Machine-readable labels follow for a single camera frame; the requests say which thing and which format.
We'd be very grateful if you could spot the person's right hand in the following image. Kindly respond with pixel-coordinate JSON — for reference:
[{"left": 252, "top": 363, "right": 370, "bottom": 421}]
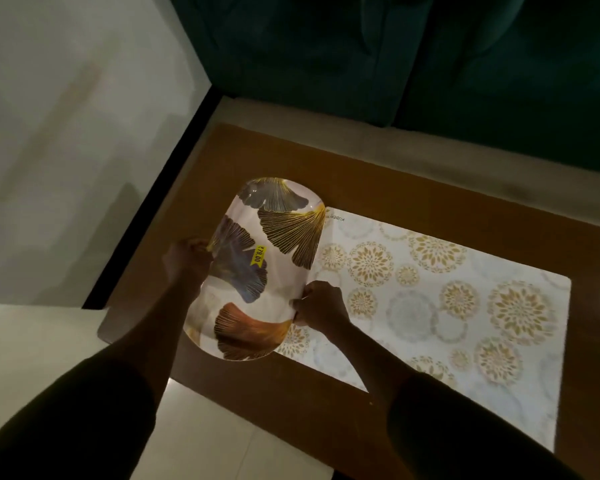
[{"left": 292, "top": 281, "right": 351, "bottom": 338}]

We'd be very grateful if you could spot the dark green sofa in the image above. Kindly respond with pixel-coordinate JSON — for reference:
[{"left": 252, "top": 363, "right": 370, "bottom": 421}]
[{"left": 167, "top": 0, "right": 600, "bottom": 178}]

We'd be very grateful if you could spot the person's left hand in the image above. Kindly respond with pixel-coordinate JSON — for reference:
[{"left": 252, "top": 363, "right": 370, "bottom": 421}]
[{"left": 162, "top": 238, "right": 214, "bottom": 292}]

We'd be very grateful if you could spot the brown wooden table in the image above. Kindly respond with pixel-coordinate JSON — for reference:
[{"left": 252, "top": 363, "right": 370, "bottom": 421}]
[{"left": 97, "top": 97, "right": 600, "bottom": 480}]

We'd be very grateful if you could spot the person's left forearm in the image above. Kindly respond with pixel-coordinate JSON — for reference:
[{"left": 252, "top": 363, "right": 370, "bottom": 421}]
[{"left": 0, "top": 282, "right": 203, "bottom": 480}]

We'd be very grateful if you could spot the white leaf-patterned serving tray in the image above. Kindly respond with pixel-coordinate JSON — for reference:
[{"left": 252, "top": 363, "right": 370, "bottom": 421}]
[{"left": 183, "top": 177, "right": 327, "bottom": 362}]

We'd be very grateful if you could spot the person's right forearm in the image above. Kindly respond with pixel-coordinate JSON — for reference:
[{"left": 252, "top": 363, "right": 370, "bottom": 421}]
[{"left": 325, "top": 320, "right": 588, "bottom": 480}]

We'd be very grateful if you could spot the white floral placemat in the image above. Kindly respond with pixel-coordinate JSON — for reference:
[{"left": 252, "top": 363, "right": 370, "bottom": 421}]
[{"left": 274, "top": 207, "right": 572, "bottom": 453}]

